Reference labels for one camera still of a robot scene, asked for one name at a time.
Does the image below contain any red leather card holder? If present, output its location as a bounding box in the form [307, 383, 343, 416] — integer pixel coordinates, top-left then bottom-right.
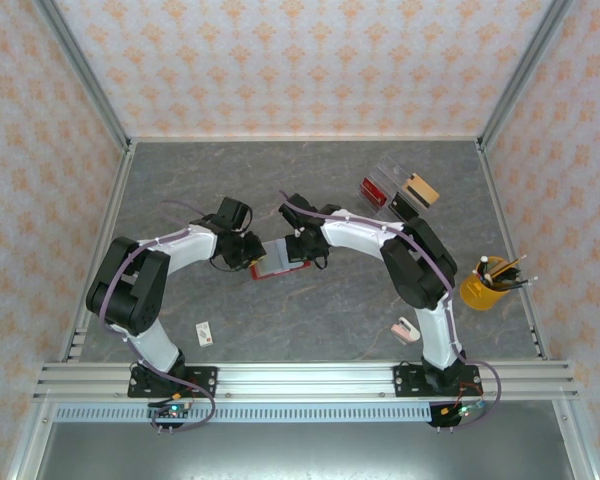
[249, 237, 311, 282]

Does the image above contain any black card pack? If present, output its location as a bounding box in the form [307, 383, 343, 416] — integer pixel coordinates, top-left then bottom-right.
[387, 192, 417, 221]

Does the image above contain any clear acrylic card stand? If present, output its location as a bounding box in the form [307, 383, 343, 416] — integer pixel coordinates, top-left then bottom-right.
[355, 155, 440, 222]

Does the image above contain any pink stapler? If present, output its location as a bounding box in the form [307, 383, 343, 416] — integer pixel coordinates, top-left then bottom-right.
[390, 315, 421, 347]

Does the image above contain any small circuit board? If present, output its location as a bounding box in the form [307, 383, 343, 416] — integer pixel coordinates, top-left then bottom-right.
[439, 399, 486, 424]
[147, 402, 196, 421]

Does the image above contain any yellow pen cup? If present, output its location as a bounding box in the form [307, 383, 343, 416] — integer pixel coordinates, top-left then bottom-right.
[459, 255, 522, 312]

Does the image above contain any grey metal sheet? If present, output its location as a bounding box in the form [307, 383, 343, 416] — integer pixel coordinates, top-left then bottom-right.
[34, 422, 576, 480]

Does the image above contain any yellow pencil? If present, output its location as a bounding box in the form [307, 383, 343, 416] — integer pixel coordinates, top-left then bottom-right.
[492, 255, 527, 279]

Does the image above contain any black pencil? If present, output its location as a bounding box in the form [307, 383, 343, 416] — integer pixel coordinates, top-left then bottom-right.
[499, 278, 538, 294]

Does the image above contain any aluminium table edge rail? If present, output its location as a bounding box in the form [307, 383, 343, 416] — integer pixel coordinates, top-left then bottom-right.
[59, 141, 137, 362]
[475, 139, 551, 362]

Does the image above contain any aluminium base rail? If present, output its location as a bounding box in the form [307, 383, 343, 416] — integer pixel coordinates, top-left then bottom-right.
[32, 362, 579, 401]

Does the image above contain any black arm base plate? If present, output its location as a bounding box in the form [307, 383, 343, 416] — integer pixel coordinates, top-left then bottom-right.
[127, 366, 219, 399]
[393, 363, 481, 399]

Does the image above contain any grey slotted cable duct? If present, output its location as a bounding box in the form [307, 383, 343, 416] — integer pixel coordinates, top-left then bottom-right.
[54, 404, 434, 424]

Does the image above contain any aluminium frame post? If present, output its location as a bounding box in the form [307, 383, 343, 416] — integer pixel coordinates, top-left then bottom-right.
[7, 399, 56, 480]
[477, 0, 576, 151]
[552, 399, 599, 480]
[31, 0, 134, 151]

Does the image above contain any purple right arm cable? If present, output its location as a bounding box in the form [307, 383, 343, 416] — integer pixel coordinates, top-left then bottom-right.
[278, 189, 505, 432]

